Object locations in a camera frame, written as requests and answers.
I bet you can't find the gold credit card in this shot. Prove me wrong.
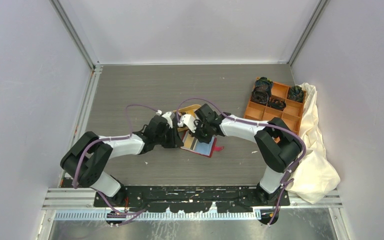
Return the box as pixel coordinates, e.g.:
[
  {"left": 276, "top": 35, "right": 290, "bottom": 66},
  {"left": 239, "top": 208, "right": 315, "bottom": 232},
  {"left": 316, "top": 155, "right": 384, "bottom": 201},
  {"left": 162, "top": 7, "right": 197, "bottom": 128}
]
[{"left": 181, "top": 131, "right": 198, "bottom": 151}]

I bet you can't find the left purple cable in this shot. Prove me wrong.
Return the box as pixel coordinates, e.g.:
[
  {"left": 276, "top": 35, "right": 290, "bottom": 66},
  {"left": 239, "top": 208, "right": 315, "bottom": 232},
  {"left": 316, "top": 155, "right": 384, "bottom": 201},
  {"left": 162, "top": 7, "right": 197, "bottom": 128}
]
[{"left": 72, "top": 104, "right": 162, "bottom": 227}]

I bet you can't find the rolled green dark belt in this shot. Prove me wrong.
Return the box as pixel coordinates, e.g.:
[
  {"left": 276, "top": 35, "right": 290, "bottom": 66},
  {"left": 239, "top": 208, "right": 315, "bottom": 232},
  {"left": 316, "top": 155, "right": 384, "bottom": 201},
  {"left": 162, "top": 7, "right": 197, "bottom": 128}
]
[{"left": 287, "top": 85, "right": 305, "bottom": 103}]

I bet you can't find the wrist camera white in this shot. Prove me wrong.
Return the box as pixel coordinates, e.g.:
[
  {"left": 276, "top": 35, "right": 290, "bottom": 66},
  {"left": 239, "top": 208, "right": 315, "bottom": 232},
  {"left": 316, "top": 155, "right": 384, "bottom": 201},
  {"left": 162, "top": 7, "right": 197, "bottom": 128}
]
[
  {"left": 177, "top": 114, "right": 197, "bottom": 133},
  {"left": 156, "top": 110, "right": 175, "bottom": 129}
]

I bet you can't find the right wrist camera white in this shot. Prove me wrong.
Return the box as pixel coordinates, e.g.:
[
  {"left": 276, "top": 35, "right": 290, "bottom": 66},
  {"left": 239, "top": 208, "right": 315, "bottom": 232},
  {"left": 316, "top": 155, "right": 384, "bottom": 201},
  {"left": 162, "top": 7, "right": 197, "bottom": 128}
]
[{"left": 177, "top": 114, "right": 197, "bottom": 133}]

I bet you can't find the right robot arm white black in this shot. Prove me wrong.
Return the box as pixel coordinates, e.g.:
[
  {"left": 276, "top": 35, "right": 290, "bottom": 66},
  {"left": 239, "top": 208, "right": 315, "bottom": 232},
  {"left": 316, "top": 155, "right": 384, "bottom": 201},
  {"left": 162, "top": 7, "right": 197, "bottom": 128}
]
[{"left": 191, "top": 104, "right": 307, "bottom": 206}]

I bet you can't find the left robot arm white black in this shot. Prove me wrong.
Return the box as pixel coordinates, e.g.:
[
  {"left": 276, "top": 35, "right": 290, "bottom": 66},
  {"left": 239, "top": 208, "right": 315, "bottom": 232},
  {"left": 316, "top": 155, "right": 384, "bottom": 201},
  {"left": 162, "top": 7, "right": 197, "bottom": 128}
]
[{"left": 60, "top": 112, "right": 183, "bottom": 207}]

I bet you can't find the orange oval card tray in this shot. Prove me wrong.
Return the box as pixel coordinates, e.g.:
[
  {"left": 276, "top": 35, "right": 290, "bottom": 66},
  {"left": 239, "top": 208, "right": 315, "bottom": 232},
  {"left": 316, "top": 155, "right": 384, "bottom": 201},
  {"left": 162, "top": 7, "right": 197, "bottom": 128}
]
[{"left": 173, "top": 104, "right": 201, "bottom": 132}]

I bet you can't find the red card holder wallet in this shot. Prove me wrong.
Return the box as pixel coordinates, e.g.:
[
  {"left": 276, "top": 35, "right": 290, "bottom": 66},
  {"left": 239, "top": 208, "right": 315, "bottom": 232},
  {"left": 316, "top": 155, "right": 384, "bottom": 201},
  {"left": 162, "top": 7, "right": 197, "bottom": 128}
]
[{"left": 180, "top": 130, "right": 225, "bottom": 158}]

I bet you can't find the cream cloth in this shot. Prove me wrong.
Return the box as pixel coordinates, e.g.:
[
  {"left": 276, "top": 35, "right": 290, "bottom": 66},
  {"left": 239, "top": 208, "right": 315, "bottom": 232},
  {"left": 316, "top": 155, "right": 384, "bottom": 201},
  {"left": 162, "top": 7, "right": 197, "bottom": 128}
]
[{"left": 286, "top": 82, "right": 341, "bottom": 204}]

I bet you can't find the rolled dark patterned belt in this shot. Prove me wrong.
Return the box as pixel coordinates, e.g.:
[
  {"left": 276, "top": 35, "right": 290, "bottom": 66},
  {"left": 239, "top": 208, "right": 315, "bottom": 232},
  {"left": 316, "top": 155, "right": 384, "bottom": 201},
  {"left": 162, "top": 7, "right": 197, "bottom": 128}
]
[{"left": 254, "top": 77, "right": 274, "bottom": 90}]

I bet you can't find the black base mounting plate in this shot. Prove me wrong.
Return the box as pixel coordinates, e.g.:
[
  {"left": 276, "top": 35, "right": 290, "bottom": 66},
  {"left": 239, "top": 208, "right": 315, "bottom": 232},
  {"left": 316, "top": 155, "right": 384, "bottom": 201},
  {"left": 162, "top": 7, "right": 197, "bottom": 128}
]
[{"left": 111, "top": 185, "right": 290, "bottom": 213}]

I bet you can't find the rolled black belt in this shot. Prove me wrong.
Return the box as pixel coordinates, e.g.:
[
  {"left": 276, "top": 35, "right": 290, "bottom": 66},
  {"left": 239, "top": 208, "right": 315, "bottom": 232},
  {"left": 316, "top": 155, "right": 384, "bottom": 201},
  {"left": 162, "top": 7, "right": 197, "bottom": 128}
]
[{"left": 251, "top": 86, "right": 272, "bottom": 106}]

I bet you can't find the coiled black strap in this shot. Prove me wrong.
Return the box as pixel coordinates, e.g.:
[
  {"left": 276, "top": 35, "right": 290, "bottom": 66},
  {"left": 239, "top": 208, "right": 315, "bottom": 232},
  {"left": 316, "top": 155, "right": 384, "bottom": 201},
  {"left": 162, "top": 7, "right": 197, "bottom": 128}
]
[{"left": 267, "top": 98, "right": 287, "bottom": 112}]

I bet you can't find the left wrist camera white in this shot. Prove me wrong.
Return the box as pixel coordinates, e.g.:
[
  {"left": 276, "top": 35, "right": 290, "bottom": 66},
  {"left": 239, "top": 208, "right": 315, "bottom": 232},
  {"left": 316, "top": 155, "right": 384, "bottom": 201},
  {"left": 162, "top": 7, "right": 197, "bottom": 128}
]
[{"left": 156, "top": 110, "right": 175, "bottom": 129}]

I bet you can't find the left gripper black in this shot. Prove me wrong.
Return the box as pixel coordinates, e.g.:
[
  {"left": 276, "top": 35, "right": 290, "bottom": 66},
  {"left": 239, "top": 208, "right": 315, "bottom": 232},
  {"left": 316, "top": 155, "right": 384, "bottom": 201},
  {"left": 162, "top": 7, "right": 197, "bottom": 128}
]
[{"left": 154, "top": 124, "right": 184, "bottom": 149}]

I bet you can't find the orange compartment organizer tray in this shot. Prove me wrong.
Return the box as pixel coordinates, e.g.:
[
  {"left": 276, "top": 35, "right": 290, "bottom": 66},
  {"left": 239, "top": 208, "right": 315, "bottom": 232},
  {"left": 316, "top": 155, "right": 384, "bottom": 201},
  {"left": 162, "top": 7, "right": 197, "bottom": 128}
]
[{"left": 243, "top": 81, "right": 307, "bottom": 134}]

